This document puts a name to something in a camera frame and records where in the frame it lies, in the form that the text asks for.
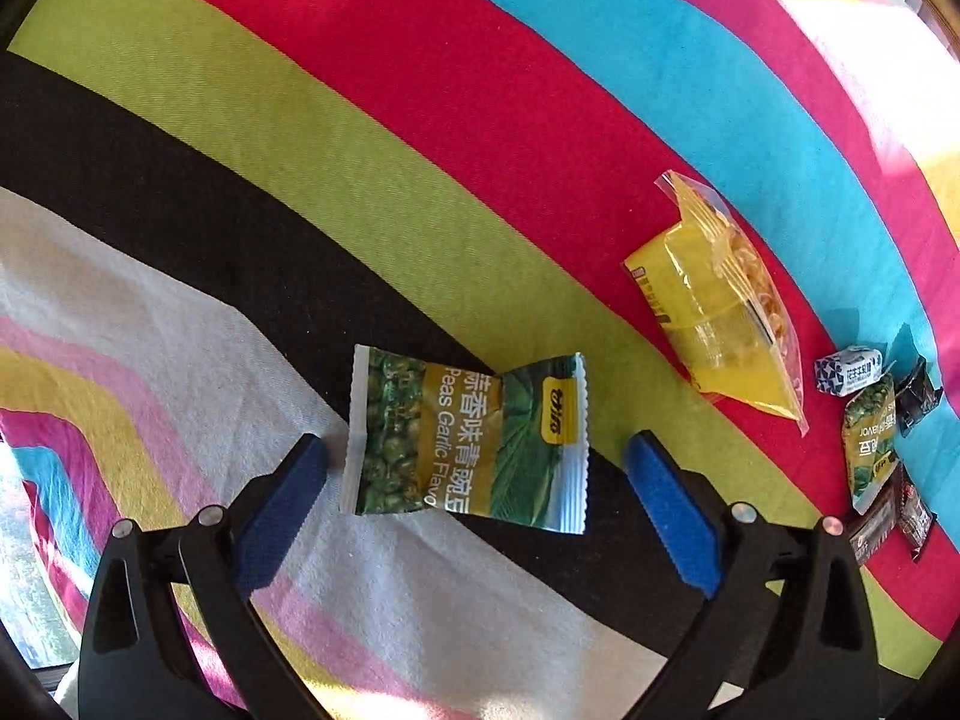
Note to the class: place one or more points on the colourful striped cloth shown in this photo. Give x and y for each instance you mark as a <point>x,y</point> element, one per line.
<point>225,165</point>

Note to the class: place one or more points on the green pea snack packet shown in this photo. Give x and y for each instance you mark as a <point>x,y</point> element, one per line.
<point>870,442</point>
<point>465,442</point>

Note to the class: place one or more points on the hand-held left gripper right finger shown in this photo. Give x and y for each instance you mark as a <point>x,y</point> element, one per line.
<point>671,510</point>

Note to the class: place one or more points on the small blue white candy packet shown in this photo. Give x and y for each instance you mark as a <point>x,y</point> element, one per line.
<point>847,371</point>

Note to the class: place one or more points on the black snack packet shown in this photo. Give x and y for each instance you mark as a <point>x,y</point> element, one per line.
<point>916,394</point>

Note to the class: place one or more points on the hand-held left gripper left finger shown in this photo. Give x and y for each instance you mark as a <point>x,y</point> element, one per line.
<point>281,510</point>

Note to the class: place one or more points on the brown chocolate wafer packet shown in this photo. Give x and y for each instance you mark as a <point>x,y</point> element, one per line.
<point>915,514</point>
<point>874,525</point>

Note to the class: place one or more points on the yellow snack packet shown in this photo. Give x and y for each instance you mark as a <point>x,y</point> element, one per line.
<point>712,315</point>

